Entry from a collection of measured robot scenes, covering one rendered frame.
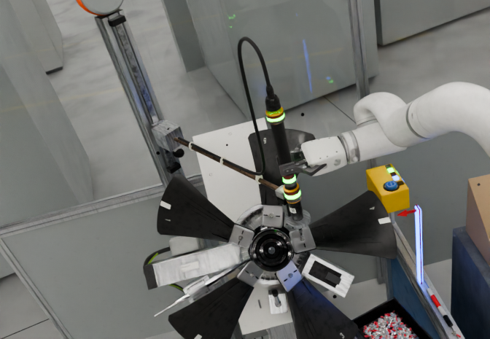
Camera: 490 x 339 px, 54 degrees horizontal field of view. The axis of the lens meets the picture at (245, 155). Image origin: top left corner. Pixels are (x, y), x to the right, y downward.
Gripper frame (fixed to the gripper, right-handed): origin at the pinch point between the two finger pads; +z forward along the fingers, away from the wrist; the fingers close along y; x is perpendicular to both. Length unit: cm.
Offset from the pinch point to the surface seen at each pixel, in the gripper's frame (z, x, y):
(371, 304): -35, -146, 58
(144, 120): 42, -5, 55
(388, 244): -22.9, -29.7, -8.5
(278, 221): 5.1, -21.2, 2.4
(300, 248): 0.9, -27.8, -3.4
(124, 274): 82, -92, 70
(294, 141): -5.2, -3.5, 14.7
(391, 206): -35, -45, 21
